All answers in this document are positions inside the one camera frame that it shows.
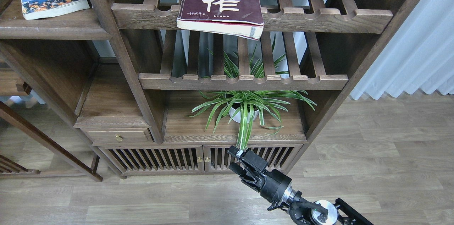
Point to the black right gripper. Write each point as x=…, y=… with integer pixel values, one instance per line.
x=273, y=186

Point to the maroon book white characters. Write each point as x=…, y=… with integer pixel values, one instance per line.
x=241, y=18

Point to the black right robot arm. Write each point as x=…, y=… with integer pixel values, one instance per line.
x=322, y=212

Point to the white plant pot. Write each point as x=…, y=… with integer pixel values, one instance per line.
x=236, y=114

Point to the green spider plant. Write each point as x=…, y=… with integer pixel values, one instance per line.
x=248, y=105

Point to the dark wooden bookshelf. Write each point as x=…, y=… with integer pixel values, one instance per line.
x=110, y=70

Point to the brass drawer knob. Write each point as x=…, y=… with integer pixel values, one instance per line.
x=118, y=138

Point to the white pleated curtain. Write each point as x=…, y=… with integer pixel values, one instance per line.
x=420, y=56

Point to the dark wooden chair frame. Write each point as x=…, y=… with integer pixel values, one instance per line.
x=9, y=168

